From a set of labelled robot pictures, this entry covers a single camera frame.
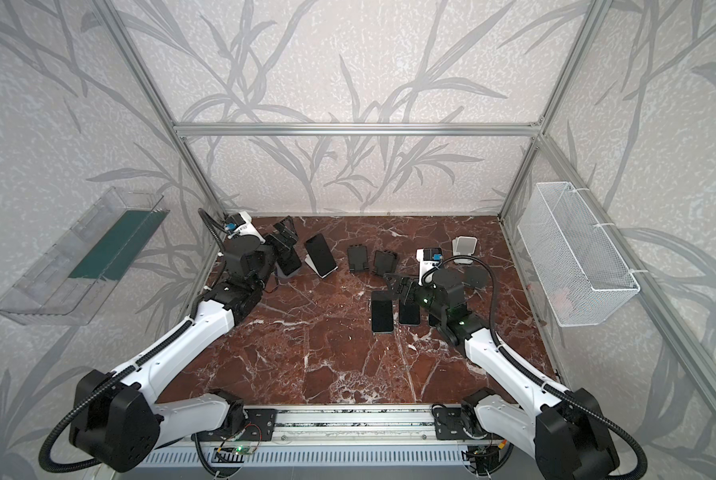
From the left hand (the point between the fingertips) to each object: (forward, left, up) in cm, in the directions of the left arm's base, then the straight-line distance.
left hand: (287, 215), depth 77 cm
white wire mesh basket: (-20, -66, +5) cm, 69 cm away
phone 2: (-12, -34, -33) cm, 49 cm away
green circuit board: (-49, +8, -30) cm, 58 cm away
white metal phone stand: (+6, +1, -31) cm, 31 cm away
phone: (-13, -25, -31) cm, 42 cm away
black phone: (+3, -5, -22) cm, 23 cm away
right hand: (-9, -29, -11) cm, 32 cm away
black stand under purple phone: (+3, -26, -25) cm, 37 cm away
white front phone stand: (+9, -54, -24) cm, 60 cm away
